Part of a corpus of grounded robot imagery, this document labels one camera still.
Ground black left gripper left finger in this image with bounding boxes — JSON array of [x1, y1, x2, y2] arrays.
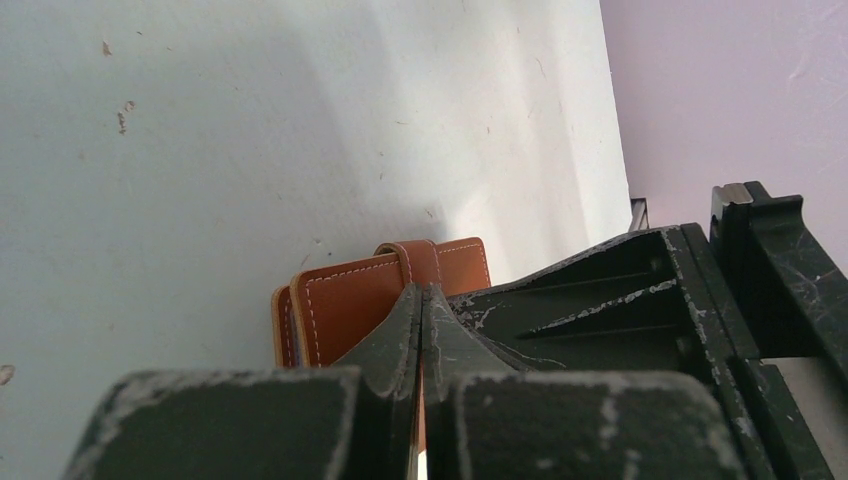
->
[[64, 285, 422, 479]]

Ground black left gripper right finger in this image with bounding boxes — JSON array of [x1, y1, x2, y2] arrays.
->
[[422, 286, 747, 479]]

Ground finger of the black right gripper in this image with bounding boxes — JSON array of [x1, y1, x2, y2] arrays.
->
[[449, 225, 815, 479], [709, 181, 847, 383]]

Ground brown leather card holder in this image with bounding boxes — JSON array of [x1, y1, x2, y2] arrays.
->
[[271, 237, 491, 368]]

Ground aluminium frame rail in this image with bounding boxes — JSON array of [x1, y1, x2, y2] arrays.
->
[[628, 198, 650, 232]]

